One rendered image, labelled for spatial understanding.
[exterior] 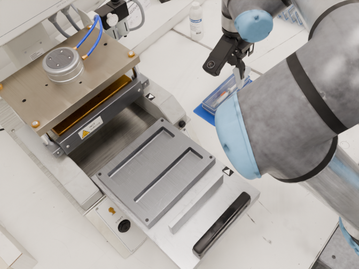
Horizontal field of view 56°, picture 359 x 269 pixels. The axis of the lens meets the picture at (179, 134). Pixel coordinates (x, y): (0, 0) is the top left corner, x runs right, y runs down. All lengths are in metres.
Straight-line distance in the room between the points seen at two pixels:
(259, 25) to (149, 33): 0.64
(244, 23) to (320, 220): 0.53
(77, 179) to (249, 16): 0.50
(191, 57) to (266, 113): 0.88
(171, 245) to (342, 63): 0.45
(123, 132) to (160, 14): 0.67
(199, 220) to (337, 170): 0.29
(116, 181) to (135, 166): 0.05
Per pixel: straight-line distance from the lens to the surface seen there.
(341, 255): 0.95
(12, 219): 1.07
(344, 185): 0.56
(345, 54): 0.41
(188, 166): 0.73
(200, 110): 1.10
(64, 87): 0.75
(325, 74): 0.40
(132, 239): 0.89
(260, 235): 0.91
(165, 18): 1.38
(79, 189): 0.75
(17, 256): 0.92
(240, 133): 0.42
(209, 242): 0.63
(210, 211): 0.69
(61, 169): 0.77
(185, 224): 0.68
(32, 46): 0.91
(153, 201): 0.70
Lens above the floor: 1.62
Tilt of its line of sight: 56 degrees down
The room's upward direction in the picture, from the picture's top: 9 degrees counter-clockwise
